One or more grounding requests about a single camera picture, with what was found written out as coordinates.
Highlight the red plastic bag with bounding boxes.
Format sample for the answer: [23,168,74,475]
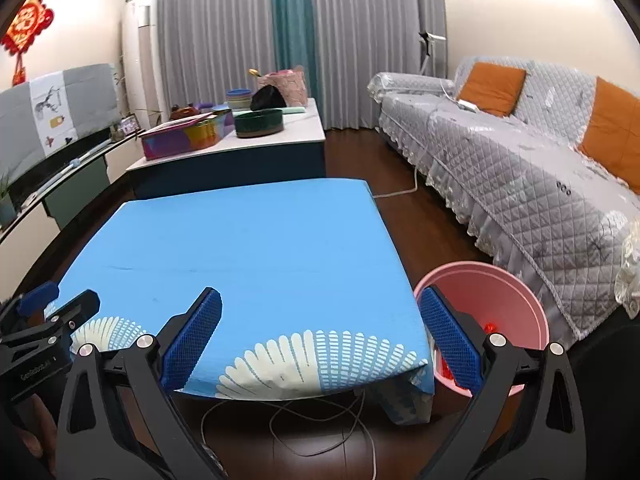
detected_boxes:
[440,323,498,387]

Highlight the pink trash bin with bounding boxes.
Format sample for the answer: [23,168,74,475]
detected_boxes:
[412,260,550,399]

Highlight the person's left hand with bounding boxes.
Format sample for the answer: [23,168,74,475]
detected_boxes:
[6,394,58,479]

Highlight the white tv cabinet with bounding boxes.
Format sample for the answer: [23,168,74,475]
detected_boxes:
[1,134,142,299]

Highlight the blue patterned table cloth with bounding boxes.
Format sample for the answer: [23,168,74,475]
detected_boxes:
[60,179,435,425]

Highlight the covered television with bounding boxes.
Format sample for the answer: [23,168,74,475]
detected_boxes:
[0,64,120,182]

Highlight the colourful rectangular tin box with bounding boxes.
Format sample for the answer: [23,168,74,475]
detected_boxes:
[140,108,234,160]

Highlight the grey quilted sofa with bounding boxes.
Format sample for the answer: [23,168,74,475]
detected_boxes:
[368,56,639,345]

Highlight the white coffee table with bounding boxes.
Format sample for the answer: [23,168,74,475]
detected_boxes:
[127,100,326,200]

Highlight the brown teapot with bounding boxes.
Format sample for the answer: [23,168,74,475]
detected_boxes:
[169,105,200,120]

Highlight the dark green round tin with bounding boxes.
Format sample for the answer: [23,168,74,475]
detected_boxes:
[234,108,284,139]

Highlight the stacked coloured bowls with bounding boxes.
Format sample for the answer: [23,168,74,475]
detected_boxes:
[226,88,253,110]

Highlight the black hat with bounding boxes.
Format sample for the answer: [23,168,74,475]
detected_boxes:
[250,84,288,112]

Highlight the orange cushion far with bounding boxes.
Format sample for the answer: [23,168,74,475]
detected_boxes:
[458,62,526,117]

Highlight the orange cushion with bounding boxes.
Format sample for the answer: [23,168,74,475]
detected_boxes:
[458,62,526,117]
[578,77,640,194]

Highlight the orange cushion near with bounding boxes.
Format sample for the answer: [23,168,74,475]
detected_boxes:
[578,77,640,194]

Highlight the white standing air conditioner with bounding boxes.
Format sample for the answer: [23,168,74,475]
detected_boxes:
[122,0,169,129]

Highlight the red chinese knot ornament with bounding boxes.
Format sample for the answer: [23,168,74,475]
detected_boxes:
[1,0,54,87]

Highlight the grey curtain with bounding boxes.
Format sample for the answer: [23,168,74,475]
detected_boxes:
[157,0,447,129]

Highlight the teal curtain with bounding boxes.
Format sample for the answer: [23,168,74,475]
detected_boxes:
[271,0,324,119]

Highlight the small photo frame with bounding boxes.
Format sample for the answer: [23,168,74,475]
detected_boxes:
[118,114,141,136]

